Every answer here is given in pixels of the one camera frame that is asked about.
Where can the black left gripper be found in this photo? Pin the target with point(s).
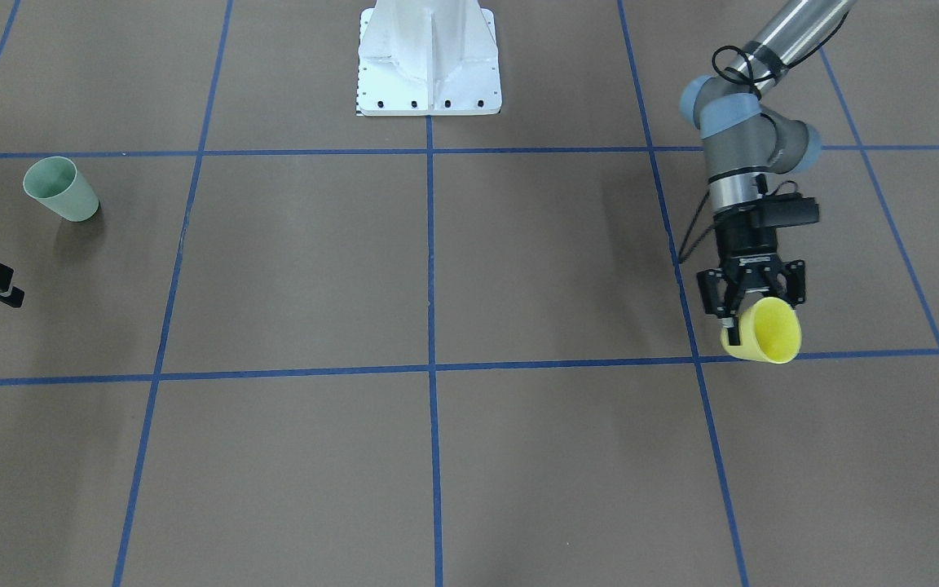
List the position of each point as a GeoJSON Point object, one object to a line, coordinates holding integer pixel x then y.
{"type": "Point", "coordinates": [743, 240]}

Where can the yellow plastic cup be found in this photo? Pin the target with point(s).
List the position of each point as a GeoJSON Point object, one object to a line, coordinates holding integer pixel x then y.
{"type": "Point", "coordinates": [769, 333]}

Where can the green plastic cup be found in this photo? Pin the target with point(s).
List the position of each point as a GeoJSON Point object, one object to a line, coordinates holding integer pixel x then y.
{"type": "Point", "coordinates": [60, 186]}

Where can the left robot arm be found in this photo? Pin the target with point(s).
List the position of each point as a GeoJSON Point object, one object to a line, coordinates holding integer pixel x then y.
{"type": "Point", "coordinates": [745, 144]}

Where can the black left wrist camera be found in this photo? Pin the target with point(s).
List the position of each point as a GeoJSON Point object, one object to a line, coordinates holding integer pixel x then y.
{"type": "Point", "coordinates": [779, 212]}

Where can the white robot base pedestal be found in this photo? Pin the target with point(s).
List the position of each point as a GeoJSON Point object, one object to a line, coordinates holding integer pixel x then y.
{"type": "Point", "coordinates": [428, 59]}

